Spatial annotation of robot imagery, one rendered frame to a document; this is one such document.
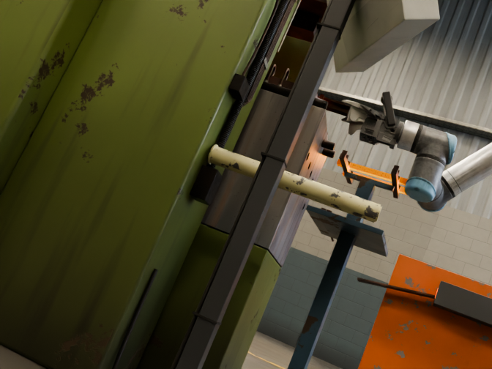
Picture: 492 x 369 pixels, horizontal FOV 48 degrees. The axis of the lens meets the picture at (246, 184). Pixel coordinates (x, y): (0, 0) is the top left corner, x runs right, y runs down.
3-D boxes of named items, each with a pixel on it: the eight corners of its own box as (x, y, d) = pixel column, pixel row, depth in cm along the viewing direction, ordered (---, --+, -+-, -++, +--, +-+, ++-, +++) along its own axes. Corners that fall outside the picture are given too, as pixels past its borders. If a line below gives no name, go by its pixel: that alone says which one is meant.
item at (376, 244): (386, 257, 237) (388, 252, 237) (381, 235, 200) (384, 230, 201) (321, 233, 248) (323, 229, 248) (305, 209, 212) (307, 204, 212)
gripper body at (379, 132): (358, 131, 172) (395, 143, 169) (367, 107, 174) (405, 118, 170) (357, 140, 179) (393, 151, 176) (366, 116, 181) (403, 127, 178)
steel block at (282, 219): (282, 267, 190) (329, 151, 198) (268, 249, 154) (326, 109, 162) (141, 210, 204) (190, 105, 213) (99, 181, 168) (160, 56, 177)
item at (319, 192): (374, 227, 132) (382, 206, 133) (375, 222, 127) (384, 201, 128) (210, 166, 143) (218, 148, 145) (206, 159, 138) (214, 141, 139)
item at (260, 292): (228, 401, 180) (282, 268, 190) (200, 415, 144) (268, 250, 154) (84, 332, 195) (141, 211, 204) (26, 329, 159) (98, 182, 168)
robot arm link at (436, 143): (452, 161, 164) (463, 131, 166) (411, 148, 167) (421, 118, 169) (446, 170, 172) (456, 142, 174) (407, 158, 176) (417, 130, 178)
